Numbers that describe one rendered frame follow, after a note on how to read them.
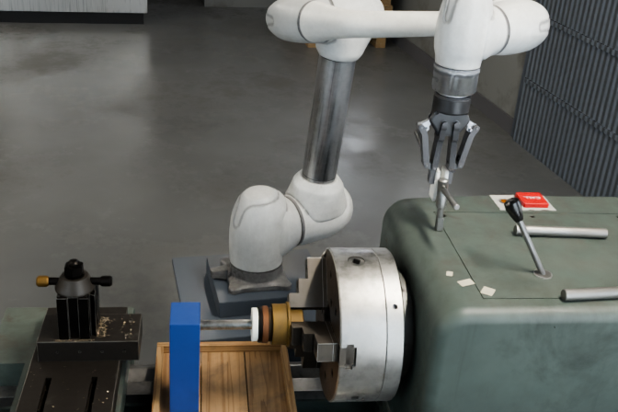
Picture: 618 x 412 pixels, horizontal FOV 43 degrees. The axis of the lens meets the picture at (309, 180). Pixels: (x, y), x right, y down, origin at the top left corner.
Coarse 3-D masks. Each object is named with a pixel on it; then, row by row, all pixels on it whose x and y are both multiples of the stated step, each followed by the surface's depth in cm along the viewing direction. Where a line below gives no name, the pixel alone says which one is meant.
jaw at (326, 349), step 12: (300, 324) 159; (312, 324) 159; (324, 324) 159; (300, 336) 158; (312, 336) 155; (324, 336) 154; (312, 348) 155; (324, 348) 151; (336, 348) 151; (348, 348) 150; (324, 360) 151; (336, 360) 152; (348, 360) 150
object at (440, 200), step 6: (438, 180) 164; (444, 180) 163; (438, 186) 164; (444, 186) 163; (438, 192) 164; (438, 198) 165; (444, 198) 164; (438, 204) 165; (444, 204) 165; (438, 210) 166; (438, 216) 166; (438, 222) 167; (438, 228) 167
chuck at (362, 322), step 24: (336, 264) 156; (336, 288) 154; (360, 288) 152; (336, 312) 154; (360, 312) 150; (384, 312) 151; (336, 336) 153; (360, 336) 149; (384, 336) 150; (360, 360) 150; (384, 360) 151; (336, 384) 153; (360, 384) 153
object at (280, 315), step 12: (264, 312) 160; (276, 312) 160; (288, 312) 160; (300, 312) 162; (264, 324) 159; (276, 324) 159; (288, 324) 159; (264, 336) 159; (276, 336) 159; (288, 336) 159
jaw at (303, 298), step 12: (312, 264) 166; (324, 264) 166; (312, 276) 165; (324, 276) 165; (300, 288) 164; (312, 288) 164; (324, 288) 164; (288, 300) 164; (300, 300) 163; (312, 300) 163; (324, 300) 164
